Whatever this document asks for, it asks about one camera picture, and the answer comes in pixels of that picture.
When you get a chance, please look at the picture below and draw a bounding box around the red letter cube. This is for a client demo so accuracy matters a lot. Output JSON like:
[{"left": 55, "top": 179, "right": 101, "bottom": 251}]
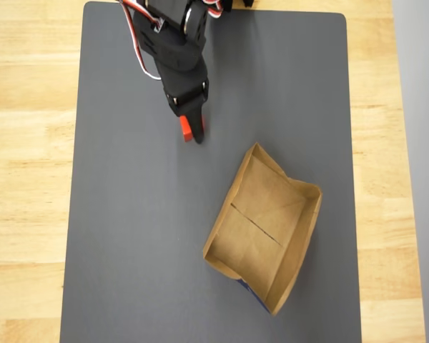
[{"left": 179, "top": 114, "right": 206, "bottom": 142}]

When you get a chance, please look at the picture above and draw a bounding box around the dark grey mat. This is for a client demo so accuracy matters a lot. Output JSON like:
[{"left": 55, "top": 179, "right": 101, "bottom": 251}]
[{"left": 59, "top": 1, "right": 363, "bottom": 343}]

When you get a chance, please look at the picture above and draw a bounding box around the brown paper box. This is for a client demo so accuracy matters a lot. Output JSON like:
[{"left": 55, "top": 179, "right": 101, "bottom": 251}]
[{"left": 202, "top": 141, "right": 323, "bottom": 317}]

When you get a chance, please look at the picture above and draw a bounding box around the red white servo wire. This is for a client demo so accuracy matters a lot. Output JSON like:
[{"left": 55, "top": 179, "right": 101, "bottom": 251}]
[{"left": 119, "top": 0, "right": 225, "bottom": 81}]

